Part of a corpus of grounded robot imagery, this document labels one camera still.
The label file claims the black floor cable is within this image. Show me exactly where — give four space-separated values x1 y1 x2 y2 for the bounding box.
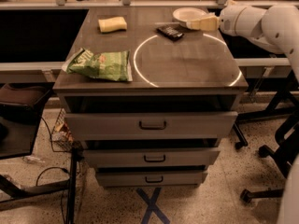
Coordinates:
35 166 70 187

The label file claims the top grey drawer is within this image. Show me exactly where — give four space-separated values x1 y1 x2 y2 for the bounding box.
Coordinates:
65 111 237 141

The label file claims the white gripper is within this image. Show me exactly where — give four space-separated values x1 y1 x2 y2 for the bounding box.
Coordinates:
186 6 255 36

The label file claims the middle grey drawer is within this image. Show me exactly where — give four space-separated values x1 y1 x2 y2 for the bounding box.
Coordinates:
83 147 220 168

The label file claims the yellow sponge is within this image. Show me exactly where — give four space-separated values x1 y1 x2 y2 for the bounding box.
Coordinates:
98 17 127 33

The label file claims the bottom grey drawer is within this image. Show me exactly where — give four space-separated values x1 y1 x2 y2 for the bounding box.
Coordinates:
95 170 207 187

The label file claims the wire basket with items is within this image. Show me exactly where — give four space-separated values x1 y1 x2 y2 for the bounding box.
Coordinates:
51 109 73 152

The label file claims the grey drawer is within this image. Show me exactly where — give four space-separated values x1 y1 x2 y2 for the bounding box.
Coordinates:
83 147 220 168
65 111 237 141
95 170 207 187

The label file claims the dark chair left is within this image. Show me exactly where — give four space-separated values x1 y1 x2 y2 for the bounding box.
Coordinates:
0 84 78 224

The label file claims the white bowl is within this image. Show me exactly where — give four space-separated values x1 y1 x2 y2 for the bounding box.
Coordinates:
173 7 206 29

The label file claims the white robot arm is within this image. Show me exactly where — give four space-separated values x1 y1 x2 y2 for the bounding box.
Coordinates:
186 4 299 224

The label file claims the grey drawer cabinet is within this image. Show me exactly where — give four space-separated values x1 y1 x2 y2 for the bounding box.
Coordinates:
51 6 249 189

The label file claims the green jalapeno chip bag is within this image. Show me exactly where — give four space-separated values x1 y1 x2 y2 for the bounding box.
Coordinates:
62 48 133 82

